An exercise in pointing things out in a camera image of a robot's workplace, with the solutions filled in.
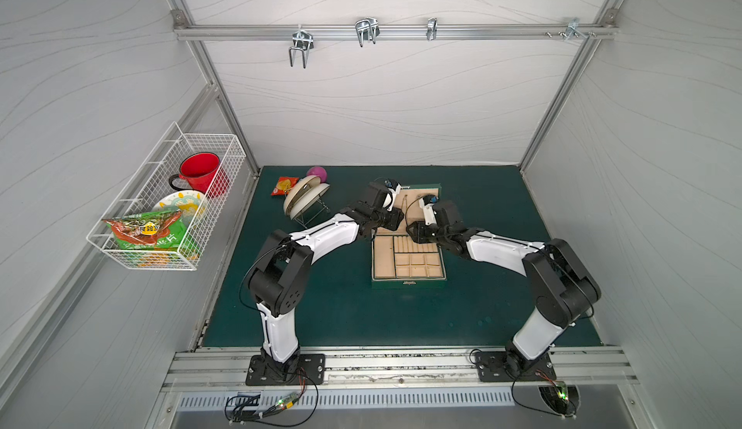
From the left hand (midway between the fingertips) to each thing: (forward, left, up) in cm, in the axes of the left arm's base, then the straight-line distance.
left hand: (402, 214), depth 91 cm
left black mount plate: (-42, +24, -12) cm, 50 cm away
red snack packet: (+20, +46, -10) cm, 51 cm away
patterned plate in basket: (-13, +53, +21) cm, 58 cm away
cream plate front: (+1, +30, +5) cm, 30 cm away
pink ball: (+26, +33, -8) cm, 43 cm away
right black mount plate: (-40, -23, -12) cm, 47 cm away
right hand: (-1, -3, -4) cm, 5 cm away
